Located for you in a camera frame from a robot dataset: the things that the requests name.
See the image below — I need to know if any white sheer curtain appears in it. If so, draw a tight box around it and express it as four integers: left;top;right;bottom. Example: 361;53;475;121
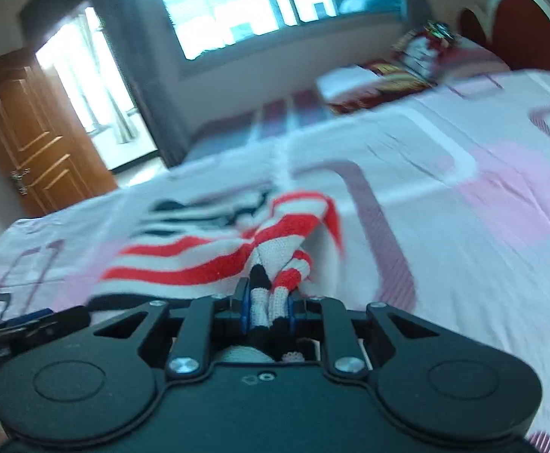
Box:
74;8;140;145

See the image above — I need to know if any grey curtain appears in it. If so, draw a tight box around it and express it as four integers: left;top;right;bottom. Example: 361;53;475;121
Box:
71;0;197;169

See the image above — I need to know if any red gold folded blanket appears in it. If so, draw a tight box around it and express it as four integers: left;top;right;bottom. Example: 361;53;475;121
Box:
328;58;439;115

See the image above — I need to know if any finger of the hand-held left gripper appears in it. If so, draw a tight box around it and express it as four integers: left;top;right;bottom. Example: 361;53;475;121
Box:
8;305;91;357
0;308;55;365

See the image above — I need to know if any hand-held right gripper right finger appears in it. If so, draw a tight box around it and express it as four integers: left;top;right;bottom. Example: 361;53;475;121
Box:
287;291;439;381

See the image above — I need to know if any wooden door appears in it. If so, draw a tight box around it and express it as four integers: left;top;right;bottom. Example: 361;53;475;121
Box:
0;48;118;219

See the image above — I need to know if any white folded cloth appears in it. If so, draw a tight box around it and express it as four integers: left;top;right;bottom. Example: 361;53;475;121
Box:
315;65;385;103

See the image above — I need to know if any red black white striped sweater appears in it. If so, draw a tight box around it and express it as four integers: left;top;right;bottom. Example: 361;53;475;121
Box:
88;189;347;365

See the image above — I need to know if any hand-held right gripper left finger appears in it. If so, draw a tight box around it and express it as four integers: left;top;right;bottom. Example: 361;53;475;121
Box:
93;277;250;380

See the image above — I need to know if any red printed pillow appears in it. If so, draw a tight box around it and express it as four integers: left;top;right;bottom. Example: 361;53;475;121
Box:
389;20;461;86

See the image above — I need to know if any large glass window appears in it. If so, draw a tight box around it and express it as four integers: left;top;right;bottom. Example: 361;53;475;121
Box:
149;0;409;63

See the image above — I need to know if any teal cloth behind window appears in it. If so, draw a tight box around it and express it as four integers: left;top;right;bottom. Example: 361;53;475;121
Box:
340;0;406;16

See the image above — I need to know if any pink white patterned bed quilt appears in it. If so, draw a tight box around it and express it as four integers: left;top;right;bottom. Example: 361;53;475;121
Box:
0;68;550;453

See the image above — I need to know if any purple striped bed sheet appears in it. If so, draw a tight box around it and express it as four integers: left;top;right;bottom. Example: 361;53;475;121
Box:
184;86;333;167

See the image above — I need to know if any metal door handle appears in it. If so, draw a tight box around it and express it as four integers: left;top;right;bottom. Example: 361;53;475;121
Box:
10;166;34;197

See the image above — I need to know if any red white-trimmed headboard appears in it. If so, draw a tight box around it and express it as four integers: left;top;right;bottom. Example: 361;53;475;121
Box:
458;0;550;86

